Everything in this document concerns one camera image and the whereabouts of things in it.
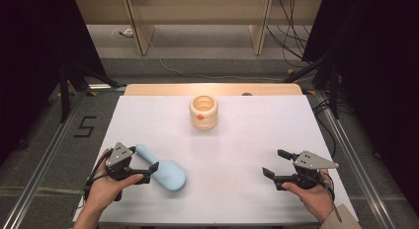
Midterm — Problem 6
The person's right hand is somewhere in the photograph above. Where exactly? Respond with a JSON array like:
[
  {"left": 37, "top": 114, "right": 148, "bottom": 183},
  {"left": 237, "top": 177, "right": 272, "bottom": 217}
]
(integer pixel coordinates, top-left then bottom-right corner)
[{"left": 281, "top": 169, "right": 336, "bottom": 224}]

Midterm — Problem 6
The dark curtain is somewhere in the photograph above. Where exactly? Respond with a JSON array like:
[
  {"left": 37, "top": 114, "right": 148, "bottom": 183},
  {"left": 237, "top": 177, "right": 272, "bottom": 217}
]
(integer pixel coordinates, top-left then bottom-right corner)
[
  {"left": 0, "top": 0, "right": 107, "bottom": 166},
  {"left": 301, "top": 0, "right": 419, "bottom": 208}
]

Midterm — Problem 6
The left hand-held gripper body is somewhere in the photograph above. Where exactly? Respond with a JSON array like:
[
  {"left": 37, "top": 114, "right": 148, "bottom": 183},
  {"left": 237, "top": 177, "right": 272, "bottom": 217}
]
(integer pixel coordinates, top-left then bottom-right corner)
[{"left": 105, "top": 141, "right": 146, "bottom": 202}]

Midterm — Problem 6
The hand-held gripper cable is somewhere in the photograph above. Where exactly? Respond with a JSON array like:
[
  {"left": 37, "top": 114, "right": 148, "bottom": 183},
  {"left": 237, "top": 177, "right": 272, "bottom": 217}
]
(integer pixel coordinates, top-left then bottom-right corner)
[
  {"left": 319, "top": 172, "right": 343, "bottom": 223},
  {"left": 71, "top": 152, "right": 112, "bottom": 217}
]

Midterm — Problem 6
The bundle of black cables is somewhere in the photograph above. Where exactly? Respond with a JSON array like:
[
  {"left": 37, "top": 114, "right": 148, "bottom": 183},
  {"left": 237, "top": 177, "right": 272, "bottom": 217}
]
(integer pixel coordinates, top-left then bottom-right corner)
[{"left": 265, "top": 0, "right": 314, "bottom": 68}]

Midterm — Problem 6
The beige wooden desk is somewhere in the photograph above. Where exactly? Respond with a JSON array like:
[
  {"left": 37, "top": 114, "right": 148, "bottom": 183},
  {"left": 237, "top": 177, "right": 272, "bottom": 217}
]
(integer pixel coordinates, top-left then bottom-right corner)
[{"left": 74, "top": 0, "right": 323, "bottom": 56}]

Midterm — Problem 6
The white table sheet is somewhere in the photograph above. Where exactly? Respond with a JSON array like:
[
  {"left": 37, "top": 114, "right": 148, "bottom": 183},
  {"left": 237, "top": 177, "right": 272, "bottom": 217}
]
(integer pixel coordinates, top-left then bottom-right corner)
[{"left": 72, "top": 95, "right": 360, "bottom": 225}]

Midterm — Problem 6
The floor outlet with plug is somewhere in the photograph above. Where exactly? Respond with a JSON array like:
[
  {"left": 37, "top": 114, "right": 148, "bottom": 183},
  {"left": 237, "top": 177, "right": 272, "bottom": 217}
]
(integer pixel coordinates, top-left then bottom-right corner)
[{"left": 111, "top": 26, "right": 135, "bottom": 39}]

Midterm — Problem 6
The aluminium floor rail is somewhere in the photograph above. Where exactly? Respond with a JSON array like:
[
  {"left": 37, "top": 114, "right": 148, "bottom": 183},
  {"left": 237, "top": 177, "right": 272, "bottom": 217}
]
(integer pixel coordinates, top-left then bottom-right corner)
[
  {"left": 0, "top": 91, "right": 86, "bottom": 229},
  {"left": 313, "top": 90, "right": 402, "bottom": 229}
]

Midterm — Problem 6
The left hand-held gripper cable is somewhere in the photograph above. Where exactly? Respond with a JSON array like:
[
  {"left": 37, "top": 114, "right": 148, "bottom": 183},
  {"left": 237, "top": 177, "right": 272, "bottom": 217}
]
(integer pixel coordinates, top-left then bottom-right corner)
[{"left": 71, "top": 152, "right": 112, "bottom": 217}]

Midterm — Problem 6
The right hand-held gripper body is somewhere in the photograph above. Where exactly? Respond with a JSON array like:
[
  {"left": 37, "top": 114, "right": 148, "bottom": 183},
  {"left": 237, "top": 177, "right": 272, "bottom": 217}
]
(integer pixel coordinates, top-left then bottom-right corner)
[{"left": 276, "top": 150, "right": 340, "bottom": 191}]

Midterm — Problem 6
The black metal stand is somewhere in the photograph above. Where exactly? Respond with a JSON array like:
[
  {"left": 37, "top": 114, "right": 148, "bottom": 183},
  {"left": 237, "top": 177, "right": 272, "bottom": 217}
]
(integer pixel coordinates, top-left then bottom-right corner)
[
  {"left": 282, "top": 55, "right": 341, "bottom": 120},
  {"left": 58, "top": 60, "right": 126, "bottom": 124}
]

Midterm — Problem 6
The black floor cable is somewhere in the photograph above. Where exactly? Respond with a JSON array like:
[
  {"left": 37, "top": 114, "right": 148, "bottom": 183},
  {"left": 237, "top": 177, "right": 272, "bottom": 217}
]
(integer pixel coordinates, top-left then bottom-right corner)
[{"left": 311, "top": 96, "right": 338, "bottom": 159}]

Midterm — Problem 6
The right hand-held gripper cable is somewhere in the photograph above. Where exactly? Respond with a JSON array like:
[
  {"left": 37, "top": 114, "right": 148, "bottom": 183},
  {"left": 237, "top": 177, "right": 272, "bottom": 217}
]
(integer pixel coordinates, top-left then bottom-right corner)
[{"left": 319, "top": 172, "right": 343, "bottom": 223}]

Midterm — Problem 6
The cream ribbed ceramic cup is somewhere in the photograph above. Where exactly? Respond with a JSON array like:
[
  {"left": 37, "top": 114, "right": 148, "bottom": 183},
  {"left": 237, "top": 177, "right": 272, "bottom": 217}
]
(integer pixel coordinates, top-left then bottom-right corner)
[{"left": 189, "top": 95, "right": 219, "bottom": 131}]

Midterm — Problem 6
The light blue hairbrush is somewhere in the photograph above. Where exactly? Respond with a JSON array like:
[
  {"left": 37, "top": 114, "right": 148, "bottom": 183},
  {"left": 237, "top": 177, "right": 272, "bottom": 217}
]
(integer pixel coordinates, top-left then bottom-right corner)
[{"left": 134, "top": 143, "right": 188, "bottom": 192}]

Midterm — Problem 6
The wooden table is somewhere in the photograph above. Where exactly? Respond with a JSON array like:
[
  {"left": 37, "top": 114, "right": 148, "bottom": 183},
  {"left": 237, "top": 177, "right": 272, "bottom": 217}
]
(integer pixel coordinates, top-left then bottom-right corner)
[{"left": 124, "top": 83, "right": 303, "bottom": 98}]

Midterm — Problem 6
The person's left hand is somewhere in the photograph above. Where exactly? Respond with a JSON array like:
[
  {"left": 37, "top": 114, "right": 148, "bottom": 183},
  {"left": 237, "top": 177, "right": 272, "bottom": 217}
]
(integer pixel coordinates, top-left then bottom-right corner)
[{"left": 85, "top": 149, "right": 145, "bottom": 213}]

